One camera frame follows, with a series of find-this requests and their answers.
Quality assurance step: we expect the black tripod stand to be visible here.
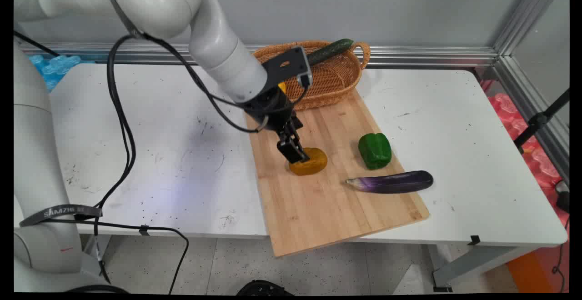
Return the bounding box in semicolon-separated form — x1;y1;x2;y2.
514;89;570;154

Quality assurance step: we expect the grey table leg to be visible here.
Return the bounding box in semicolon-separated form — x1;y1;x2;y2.
427;245;539;292

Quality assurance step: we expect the blue bubble wrap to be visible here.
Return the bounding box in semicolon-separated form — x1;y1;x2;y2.
26;55;95;92

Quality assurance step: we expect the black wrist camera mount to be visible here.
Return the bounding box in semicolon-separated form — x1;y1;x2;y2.
261;46;313;95

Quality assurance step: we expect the grey velcro strap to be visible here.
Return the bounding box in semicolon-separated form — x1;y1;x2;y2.
19;205;103;228

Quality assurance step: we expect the green cucumber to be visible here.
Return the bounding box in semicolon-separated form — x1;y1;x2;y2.
306;39;355;67

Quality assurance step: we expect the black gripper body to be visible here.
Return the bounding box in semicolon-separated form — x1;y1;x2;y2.
238;85;304;132

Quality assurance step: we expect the woven wicker basket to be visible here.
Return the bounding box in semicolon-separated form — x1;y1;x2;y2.
251;40;371;111

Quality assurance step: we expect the black round object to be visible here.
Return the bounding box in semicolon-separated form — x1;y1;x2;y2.
236;280;295;297

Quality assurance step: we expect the purple eggplant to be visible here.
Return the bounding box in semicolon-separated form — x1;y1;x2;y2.
346;170;434;195

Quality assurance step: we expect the wooden cutting board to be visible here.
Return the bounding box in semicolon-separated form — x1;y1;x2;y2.
244;89;431;258

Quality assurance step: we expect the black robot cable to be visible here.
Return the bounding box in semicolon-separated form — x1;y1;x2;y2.
14;0;311;294

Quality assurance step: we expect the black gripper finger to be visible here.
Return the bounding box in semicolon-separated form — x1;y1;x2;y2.
277;133;308;164
289;126;311;161

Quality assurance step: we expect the pink bubble wrap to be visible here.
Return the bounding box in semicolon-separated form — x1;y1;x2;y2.
480;80;570;228

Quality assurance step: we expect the green bell pepper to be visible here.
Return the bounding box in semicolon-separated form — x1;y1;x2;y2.
358;133;392;170

